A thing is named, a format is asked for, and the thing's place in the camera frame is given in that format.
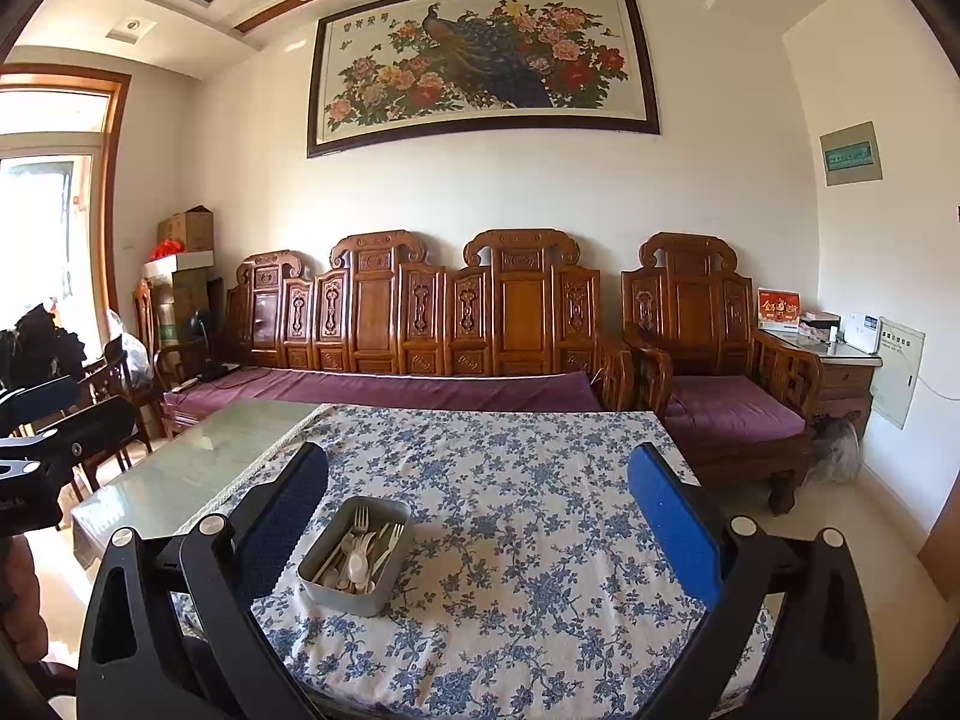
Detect long purple sofa cushion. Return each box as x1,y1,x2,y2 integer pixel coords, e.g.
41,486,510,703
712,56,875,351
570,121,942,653
163,369,607,430

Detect black desk lamp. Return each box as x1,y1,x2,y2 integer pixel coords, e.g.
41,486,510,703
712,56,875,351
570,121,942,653
187,309,227,383

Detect white electrical box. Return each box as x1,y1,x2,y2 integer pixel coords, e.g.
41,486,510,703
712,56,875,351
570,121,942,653
870,316,927,430

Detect carved wooden armchair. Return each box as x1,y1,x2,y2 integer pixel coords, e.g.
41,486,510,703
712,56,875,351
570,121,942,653
621,231,824,517

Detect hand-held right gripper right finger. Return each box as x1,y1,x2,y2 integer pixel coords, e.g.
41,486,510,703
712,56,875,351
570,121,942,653
626,442,882,720

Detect wooden dining chair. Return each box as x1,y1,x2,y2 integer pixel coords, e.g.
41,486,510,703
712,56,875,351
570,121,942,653
75,334,172,496
133,277,188,383

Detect carved wooden sofa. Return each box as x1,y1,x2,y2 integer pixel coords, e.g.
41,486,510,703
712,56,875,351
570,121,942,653
223,229,637,413

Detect flat white box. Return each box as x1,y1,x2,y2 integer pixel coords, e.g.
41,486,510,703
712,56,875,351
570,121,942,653
142,251,215,280

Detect white desk device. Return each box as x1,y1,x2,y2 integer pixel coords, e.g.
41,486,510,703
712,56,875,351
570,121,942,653
844,313,883,355

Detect purple armchair cushion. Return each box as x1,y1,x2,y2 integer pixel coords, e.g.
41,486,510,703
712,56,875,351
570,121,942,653
664,375,809,442

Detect wooden side table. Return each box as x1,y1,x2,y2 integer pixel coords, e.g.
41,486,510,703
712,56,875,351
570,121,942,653
757,326,884,422

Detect rectangular metal tray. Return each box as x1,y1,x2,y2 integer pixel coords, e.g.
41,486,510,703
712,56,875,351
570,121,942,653
298,496,416,618

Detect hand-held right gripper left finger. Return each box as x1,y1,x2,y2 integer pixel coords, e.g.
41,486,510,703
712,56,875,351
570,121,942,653
75,441,331,720

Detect brown cardboard box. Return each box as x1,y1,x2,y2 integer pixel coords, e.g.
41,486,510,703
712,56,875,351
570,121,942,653
157,206,217,254

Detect red desk calendar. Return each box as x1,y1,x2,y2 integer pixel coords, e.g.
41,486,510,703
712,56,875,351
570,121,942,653
756,287,803,332

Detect grey wall panel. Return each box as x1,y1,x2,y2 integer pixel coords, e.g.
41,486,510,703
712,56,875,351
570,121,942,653
819,120,884,187

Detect white plastic fork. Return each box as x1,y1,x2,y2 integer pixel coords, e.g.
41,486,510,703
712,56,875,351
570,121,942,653
375,521,407,572

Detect wooden door frame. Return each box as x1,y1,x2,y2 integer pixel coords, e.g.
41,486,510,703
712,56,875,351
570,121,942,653
0,64,132,406

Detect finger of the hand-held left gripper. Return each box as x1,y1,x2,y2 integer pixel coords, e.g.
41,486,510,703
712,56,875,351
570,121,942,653
0,375,81,432
0,396,141,482

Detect black clothes pile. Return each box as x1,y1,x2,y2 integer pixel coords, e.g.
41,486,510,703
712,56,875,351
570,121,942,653
0,304,87,392

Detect framed peacock flower painting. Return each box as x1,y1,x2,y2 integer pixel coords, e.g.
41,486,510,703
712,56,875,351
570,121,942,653
306,0,662,160

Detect person's left forearm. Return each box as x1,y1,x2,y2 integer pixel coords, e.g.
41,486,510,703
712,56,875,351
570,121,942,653
0,536,47,662

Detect clear plastic bag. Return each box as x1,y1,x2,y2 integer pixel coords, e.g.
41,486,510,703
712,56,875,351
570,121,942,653
814,414,863,485

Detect blue floral tablecloth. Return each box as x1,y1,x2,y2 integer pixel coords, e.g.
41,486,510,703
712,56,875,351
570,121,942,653
169,403,779,720

